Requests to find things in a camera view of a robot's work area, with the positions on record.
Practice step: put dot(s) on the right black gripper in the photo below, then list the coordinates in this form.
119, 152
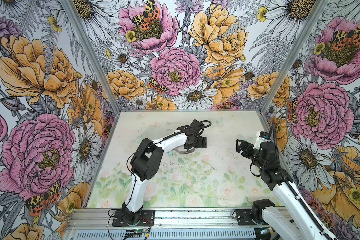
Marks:
248, 146

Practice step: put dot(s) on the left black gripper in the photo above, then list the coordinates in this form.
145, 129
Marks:
201, 143

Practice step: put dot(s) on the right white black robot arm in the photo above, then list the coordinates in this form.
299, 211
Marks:
305, 225

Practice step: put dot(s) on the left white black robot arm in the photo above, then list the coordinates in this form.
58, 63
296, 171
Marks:
146, 160

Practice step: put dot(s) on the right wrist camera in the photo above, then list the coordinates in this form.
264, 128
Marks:
260, 138

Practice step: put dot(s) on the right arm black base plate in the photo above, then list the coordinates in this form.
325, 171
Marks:
244, 217

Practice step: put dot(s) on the aluminium front rail frame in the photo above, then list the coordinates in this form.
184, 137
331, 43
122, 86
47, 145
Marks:
170, 224

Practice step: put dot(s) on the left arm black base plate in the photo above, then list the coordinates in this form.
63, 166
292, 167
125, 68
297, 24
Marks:
125, 218

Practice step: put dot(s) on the right aluminium corner post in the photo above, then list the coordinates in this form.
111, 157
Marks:
308, 26

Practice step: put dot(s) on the aluminium corner post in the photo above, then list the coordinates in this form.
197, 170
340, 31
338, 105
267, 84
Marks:
308, 26
81, 34

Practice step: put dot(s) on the left aluminium corner post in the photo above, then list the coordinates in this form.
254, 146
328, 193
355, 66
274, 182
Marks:
81, 34

